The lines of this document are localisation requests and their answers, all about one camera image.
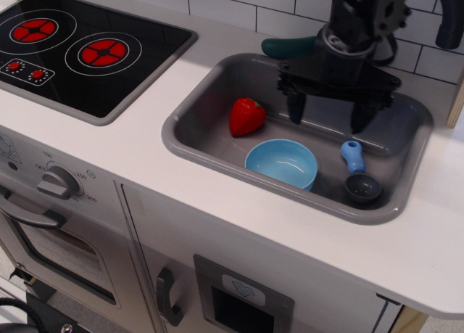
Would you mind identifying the grey dispenser panel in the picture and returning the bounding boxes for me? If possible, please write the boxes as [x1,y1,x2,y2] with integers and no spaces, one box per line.
[194,255,295,332]

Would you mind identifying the black cable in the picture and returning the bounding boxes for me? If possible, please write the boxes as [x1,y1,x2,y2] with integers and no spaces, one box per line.
[0,297,46,333]

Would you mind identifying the grey oven door handle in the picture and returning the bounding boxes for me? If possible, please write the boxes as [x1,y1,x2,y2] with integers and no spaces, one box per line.
[1,186,66,229]

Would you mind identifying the grey oven knob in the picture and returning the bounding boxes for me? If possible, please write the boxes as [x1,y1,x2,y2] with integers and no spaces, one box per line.
[36,166,80,200]

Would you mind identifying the light blue bowl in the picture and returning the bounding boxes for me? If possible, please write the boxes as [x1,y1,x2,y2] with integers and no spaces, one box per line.
[244,139,319,191]

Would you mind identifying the toy oven door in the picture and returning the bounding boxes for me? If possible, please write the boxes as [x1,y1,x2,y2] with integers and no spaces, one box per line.
[0,180,146,333]

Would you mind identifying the grey sink basin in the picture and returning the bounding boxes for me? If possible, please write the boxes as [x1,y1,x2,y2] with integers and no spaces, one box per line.
[162,54,433,225]

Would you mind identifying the red toy strawberry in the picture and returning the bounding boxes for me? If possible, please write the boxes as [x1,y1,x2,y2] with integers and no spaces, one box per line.
[229,97,266,136]

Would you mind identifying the grey cabinet door handle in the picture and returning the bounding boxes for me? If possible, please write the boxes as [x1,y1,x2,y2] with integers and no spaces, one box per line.
[155,268,183,327]

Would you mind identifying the dark grey faucet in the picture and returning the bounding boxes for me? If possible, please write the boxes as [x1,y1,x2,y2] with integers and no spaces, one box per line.
[373,0,464,67]

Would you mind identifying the blue grey toy spoon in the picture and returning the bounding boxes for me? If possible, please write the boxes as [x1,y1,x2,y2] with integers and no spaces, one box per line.
[341,140,382,205]

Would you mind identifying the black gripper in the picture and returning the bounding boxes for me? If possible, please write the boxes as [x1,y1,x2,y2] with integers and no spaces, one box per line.
[278,25,401,134]

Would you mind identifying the black toy stovetop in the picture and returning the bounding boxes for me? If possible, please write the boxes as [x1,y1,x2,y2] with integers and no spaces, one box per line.
[1,0,198,126]

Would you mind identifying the teal toy vegetable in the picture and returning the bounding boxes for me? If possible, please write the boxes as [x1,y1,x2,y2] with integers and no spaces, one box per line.
[261,36,316,59]

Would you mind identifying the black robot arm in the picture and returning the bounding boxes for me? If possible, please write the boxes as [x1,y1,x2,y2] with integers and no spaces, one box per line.
[278,0,410,133]

